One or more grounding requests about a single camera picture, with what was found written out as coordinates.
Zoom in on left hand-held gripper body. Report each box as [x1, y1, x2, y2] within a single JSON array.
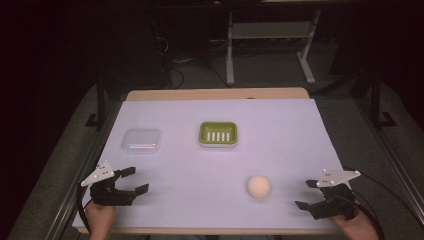
[[80, 160, 138, 206]]

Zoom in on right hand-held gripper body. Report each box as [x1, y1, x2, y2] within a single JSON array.
[[311, 168, 362, 221]]

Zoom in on beige round ball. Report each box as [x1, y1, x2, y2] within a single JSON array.
[[246, 175, 272, 200]]

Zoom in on person's left hand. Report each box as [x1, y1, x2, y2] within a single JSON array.
[[84, 202, 116, 240]]

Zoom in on person's right hand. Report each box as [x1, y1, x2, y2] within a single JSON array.
[[329, 212, 380, 240]]

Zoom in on clear plastic lidded box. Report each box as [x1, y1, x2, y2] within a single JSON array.
[[120, 128, 162, 155]]

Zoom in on black metal stand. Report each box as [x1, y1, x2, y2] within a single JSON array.
[[369, 66, 398, 132], [84, 79, 108, 132]]

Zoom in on white table sheet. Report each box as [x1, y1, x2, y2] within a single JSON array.
[[71, 98, 348, 231]]

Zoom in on green soap dish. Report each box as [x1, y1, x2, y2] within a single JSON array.
[[198, 121, 239, 149]]

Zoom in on black cable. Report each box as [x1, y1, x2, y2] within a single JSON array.
[[76, 182, 94, 235], [343, 165, 424, 240]]

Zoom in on aluminium frame rail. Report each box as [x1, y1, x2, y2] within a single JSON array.
[[43, 99, 125, 240], [353, 98, 424, 218]]

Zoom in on bundle of floor cables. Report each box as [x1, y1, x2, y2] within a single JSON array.
[[156, 34, 232, 90]]

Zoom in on white metal desk frame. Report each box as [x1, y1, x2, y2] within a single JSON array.
[[225, 8, 323, 86]]

